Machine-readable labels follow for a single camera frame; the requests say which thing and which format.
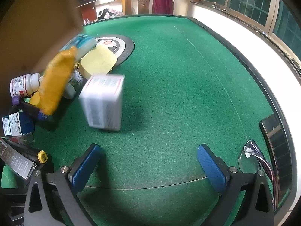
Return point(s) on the pale yellow box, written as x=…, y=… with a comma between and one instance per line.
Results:
x=98, y=61

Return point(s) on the white and blue carton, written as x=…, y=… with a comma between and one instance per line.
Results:
x=21, y=124

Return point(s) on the orange snack bag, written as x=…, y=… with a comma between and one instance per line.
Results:
x=55, y=80

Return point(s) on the wooden TV cabinet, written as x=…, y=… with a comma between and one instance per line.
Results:
x=88, y=13

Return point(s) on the black printed carton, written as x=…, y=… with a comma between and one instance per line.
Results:
x=14, y=160

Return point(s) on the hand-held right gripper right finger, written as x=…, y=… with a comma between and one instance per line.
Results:
x=210, y=167

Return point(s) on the wooden frame window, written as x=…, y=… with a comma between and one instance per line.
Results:
x=249, y=0

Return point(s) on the white pill bottle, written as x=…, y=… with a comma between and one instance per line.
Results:
x=22, y=84

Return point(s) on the floral patterned bag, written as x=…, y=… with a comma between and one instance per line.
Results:
x=107, y=13

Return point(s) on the round grey table dial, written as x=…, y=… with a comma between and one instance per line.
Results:
x=125, y=48

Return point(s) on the brown cardboard box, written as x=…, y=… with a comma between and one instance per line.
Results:
x=35, y=28

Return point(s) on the white printed bottle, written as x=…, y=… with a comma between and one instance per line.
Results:
x=73, y=84

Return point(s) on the long black box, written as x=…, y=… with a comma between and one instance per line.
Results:
x=57, y=117

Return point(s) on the maroon cloth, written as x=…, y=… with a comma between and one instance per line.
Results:
x=162, y=0

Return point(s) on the white printed box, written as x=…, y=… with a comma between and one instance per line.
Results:
x=103, y=101

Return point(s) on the teal tissue pack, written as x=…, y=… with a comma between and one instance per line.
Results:
x=78, y=42

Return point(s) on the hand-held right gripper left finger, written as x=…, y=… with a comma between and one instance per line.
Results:
x=85, y=167

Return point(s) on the small yellow cap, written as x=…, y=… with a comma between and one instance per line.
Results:
x=42, y=156

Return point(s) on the black smartphone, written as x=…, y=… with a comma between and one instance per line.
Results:
x=277, y=141

